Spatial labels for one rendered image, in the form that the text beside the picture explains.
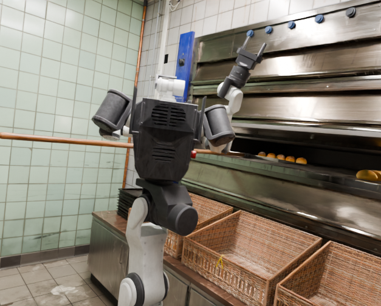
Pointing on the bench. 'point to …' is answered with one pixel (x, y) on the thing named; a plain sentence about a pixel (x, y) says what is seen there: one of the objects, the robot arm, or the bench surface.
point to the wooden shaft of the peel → (89, 142)
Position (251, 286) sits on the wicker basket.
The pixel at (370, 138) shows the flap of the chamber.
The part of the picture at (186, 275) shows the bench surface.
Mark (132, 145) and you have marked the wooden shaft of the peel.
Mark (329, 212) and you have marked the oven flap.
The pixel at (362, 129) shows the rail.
